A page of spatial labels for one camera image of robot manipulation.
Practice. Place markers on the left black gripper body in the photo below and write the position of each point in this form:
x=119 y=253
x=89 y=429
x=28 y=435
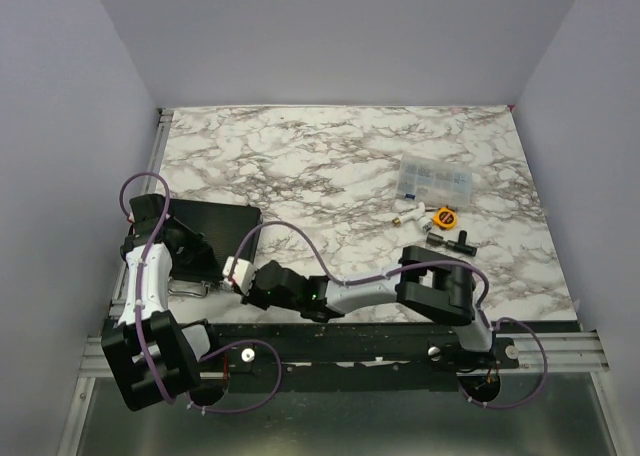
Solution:
x=189 y=241

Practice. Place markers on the black poker chip case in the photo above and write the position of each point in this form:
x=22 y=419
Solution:
x=221 y=229

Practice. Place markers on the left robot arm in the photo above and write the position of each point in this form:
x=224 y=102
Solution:
x=152 y=357

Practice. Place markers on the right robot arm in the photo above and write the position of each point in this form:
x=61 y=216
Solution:
x=445 y=290

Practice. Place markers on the white plastic faucet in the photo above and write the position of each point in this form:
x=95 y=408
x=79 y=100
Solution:
x=421 y=215

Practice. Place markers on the clear plastic screw organizer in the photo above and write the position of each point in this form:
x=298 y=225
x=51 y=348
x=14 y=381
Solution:
x=434 y=182

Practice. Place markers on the yellow tape measure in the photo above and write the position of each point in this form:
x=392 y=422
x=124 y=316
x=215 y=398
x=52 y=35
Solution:
x=445 y=218

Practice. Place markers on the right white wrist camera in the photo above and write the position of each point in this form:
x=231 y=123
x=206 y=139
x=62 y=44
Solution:
x=238 y=275

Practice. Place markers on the black mounting rail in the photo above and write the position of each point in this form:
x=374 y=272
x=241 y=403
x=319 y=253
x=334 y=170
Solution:
x=351 y=357

